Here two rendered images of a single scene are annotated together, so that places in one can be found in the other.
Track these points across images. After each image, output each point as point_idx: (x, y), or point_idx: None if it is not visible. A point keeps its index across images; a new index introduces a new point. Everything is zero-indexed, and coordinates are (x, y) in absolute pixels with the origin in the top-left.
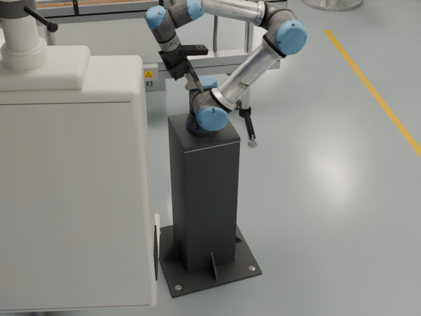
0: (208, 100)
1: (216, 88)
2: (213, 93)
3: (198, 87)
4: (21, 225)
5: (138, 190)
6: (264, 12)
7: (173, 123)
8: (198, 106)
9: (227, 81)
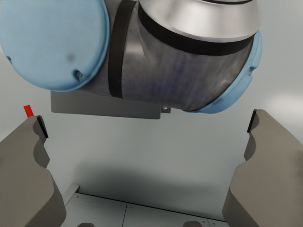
0: (208, 71)
1: (173, 4)
2: (218, 38)
3: (93, 70)
4: None
5: None
6: None
7: (77, 109)
8: (180, 101)
9: None
